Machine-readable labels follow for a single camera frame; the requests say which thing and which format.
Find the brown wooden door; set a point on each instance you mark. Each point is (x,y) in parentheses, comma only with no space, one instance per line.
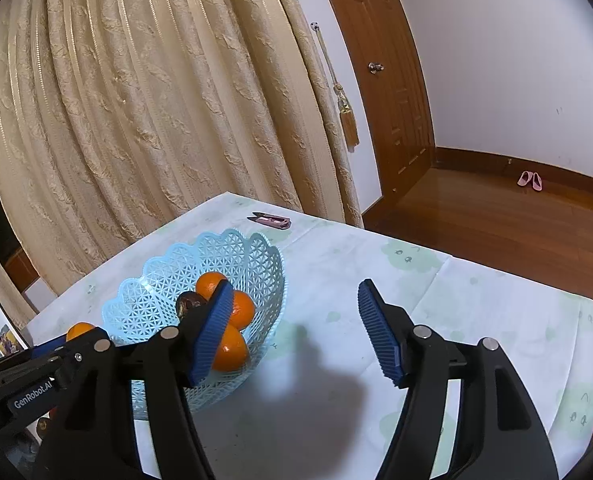
(392,87)

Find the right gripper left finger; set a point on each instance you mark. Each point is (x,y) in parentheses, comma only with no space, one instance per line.
(94,435)

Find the metal door knob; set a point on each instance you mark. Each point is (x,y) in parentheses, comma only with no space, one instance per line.
(375,67)

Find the mandarin orange with stem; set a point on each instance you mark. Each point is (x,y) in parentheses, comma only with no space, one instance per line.
(207,283)

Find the light blue lace plastic basket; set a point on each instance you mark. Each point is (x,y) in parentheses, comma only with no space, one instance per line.
(146,304)

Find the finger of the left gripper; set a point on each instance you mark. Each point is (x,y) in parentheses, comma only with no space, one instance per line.
(48,347)

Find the smooth orange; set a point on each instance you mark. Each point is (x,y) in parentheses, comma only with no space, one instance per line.
(243,310)

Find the curtain tieback tassel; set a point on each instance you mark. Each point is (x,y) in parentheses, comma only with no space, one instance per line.
(346,112)

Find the pink slipper right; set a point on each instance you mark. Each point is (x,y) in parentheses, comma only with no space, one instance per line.
(536,182)

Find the dark passion fruit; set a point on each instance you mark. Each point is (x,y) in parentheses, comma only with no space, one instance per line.
(188,301)

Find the pink slipper left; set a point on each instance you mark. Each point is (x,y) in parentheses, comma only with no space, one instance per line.
(525,179)

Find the yellow-orange oval orange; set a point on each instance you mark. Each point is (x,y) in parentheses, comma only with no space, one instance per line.
(78,329)

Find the wooden window sill cabinet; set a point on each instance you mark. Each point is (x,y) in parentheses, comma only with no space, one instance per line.
(20,270)

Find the pink thread snips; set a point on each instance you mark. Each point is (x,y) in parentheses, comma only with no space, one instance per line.
(270,220)

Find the beige curtain right panel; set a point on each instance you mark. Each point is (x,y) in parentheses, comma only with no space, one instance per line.
(118,116)

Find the pink slipper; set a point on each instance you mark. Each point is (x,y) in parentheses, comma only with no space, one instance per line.
(536,182)
(525,179)

